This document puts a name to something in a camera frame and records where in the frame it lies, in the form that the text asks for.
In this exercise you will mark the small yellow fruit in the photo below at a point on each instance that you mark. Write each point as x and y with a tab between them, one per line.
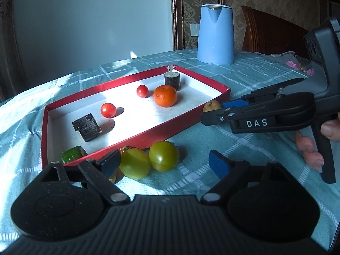
115	178

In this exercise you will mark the green cucumber piece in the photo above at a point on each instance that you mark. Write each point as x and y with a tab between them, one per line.
71	156

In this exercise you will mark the orange mandarin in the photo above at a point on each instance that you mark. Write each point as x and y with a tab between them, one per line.
165	96

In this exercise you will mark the brown wooden chair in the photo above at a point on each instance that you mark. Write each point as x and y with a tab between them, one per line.
271	34

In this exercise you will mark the person's right hand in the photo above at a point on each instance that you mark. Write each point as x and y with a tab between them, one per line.
332	130

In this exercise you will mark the brown patterned curtain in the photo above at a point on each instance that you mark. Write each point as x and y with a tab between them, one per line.
6	32

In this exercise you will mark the dark wooden door frame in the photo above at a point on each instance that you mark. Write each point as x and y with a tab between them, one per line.
176	13

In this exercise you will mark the pink patterned cloth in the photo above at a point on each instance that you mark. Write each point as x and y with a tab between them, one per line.
298	65

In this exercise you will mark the blue electric kettle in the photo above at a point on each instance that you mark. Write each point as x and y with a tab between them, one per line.
215	37

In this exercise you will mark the red cardboard box tray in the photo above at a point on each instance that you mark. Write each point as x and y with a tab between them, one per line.
132	122

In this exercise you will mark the small red cherry tomato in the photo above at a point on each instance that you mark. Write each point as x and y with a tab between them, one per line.
142	91

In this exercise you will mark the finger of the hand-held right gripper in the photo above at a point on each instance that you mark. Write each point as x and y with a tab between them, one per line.
233	103
215	118

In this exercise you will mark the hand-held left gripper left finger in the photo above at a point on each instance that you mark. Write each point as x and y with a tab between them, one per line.
110	163

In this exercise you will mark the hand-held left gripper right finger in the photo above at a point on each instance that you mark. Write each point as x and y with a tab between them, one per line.
219	164

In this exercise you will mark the yellow-green tomato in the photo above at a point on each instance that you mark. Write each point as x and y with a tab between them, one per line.
134	164

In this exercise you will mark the white wall switch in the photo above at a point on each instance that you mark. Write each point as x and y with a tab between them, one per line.
195	29

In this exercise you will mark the green tomato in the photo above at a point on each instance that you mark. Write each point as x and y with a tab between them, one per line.
164	156

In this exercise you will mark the teal checked tablecloth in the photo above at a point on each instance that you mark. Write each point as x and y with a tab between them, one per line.
199	143

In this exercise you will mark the tan round fruit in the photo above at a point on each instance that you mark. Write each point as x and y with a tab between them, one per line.
212	106

